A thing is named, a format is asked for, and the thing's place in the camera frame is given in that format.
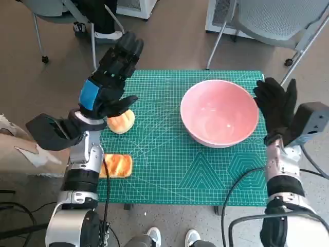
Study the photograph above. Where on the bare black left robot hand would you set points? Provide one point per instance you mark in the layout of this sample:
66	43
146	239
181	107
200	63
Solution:
110	77

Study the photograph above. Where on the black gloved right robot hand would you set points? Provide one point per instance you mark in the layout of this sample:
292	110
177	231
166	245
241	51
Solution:
277	108

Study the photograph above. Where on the round toy bread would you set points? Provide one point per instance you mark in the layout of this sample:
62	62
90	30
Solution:
123	123

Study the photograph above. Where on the pink bowl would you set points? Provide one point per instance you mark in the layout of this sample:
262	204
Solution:
218	113

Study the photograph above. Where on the oblong striped toy bread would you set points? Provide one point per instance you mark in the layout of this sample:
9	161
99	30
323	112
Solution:
120	166

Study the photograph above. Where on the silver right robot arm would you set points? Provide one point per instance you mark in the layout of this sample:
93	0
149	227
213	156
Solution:
282	164

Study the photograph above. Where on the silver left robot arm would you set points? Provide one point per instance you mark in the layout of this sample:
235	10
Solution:
82	154

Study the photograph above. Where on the person in black trousers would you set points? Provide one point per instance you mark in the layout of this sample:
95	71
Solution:
102	18

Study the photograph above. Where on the grey chair with person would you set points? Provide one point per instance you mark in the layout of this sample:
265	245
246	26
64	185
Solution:
48	16

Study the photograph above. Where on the empty grey mesh chair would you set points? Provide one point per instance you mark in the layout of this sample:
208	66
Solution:
277	18

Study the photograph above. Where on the green cutting mat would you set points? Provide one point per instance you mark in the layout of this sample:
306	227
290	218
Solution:
159	154

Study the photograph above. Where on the white cabinet with vent grille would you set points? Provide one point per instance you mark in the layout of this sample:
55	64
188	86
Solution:
216	15

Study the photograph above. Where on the person in tan trousers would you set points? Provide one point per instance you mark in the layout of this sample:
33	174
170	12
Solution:
15	151

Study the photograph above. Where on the white grey shoe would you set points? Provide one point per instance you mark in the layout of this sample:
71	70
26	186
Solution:
154	236
192	238

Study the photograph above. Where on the black device on floor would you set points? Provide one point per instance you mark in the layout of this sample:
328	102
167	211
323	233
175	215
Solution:
105	234

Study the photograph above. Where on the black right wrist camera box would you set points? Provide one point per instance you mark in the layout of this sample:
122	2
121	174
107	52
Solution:
311	118

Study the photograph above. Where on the black table bracket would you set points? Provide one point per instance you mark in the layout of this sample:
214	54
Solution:
219	210
128	206

